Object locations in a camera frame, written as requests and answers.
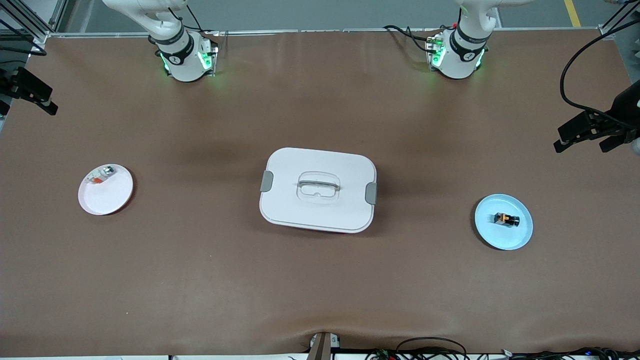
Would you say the black cable tangle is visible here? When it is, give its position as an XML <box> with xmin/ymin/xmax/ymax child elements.
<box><xmin>365</xmin><ymin>346</ymin><xmax>640</xmax><ymax>360</ymax></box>

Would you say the light blue round plate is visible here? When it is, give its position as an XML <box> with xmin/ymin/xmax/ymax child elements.
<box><xmin>474</xmin><ymin>193</ymin><xmax>534</xmax><ymax>251</ymax></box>

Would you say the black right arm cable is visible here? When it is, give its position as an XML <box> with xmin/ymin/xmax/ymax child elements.
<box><xmin>0</xmin><ymin>27</ymin><xmax>48</xmax><ymax>57</ymax></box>

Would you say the black base power cable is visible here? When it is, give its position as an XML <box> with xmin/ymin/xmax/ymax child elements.
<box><xmin>384</xmin><ymin>24</ymin><xmax>453</xmax><ymax>51</ymax></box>

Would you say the pale pink round plate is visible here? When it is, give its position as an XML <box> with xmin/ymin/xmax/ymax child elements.
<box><xmin>78</xmin><ymin>163</ymin><xmax>135</xmax><ymax>216</ymax></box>

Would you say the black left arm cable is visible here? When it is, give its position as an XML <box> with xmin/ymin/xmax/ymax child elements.
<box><xmin>560</xmin><ymin>19</ymin><xmax>640</xmax><ymax>117</ymax></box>

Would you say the aluminium camera post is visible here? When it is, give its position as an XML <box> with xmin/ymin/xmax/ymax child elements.
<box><xmin>306</xmin><ymin>331</ymin><xmax>333</xmax><ymax>360</ymax></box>

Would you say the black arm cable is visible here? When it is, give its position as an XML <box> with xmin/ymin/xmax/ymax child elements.
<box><xmin>560</xmin><ymin>19</ymin><xmax>640</xmax><ymax>117</ymax></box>
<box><xmin>0</xmin><ymin>27</ymin><xmax>48</xmax><ymax>57</ymax></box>

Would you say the aluminium frame profile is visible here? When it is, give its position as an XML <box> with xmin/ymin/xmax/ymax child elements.
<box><xmin>0</xmin><ymin>0</ymin><xmax>68</xmax><ymax>43</ymax></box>
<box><xmin>600</xmin><ymin>0</ymin><xmax>640</xmax><ymax>38</ymax></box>

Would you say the white lidded storage box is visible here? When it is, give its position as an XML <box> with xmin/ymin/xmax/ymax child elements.
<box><xmin>259</xmin><ymin>147</ymin><xmax>378</xmax><ymax>234</ymax></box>

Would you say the black looped cable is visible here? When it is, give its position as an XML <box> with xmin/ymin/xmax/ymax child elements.
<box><xmin>395</xmin><ymin>337</ymin><xmax>468</xmax><ymax>360</ymax></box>

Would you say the silver and red switch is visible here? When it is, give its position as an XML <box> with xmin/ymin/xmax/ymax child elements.
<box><xmin>86</xmin><ymin>166</ymin><xmax>117</xmax><ymax>186</ymax></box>

